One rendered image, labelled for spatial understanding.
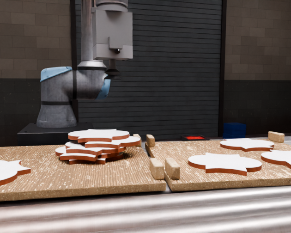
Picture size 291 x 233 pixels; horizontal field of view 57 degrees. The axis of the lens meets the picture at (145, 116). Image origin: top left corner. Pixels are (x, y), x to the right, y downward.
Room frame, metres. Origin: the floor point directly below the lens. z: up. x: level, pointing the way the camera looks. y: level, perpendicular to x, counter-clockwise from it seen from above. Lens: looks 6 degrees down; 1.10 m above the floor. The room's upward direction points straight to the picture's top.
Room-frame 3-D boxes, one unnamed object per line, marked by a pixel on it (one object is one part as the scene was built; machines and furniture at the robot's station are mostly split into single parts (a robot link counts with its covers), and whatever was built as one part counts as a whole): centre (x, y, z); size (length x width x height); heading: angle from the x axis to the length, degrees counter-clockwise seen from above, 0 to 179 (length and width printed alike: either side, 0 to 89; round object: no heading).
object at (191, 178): (0.65, -0.23, 0.93); 0.41 x 0.35 x 0.02; 98
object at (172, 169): (0.49, -0.05, 0.95); 0.06 x 0.02 x 0.03; 8
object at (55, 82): (1.07, 0.34, 1.11); 0.13 x 0.12 x 0.14; 107
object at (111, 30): (0.64, 0.08, 1.23); 0.10 x 0.09 x 0.16; 19
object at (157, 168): (0.50, -0.02, 0.95); 0.06 x 0.02 x 0.03; 10
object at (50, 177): (0.60, 0.19, 0.93); 0.41 x 0.35 x 0.02; 100
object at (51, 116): (1.07, 0.35, 1.00); 0.15 x 0.15 x 0.10
